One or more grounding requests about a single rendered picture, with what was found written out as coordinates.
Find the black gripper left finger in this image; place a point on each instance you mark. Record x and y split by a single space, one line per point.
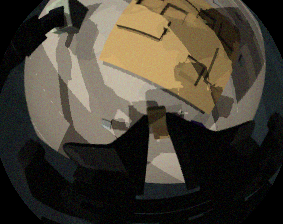
127 155

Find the tan block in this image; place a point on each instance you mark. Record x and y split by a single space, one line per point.
160 132

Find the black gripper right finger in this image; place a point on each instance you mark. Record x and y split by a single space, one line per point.
197 148

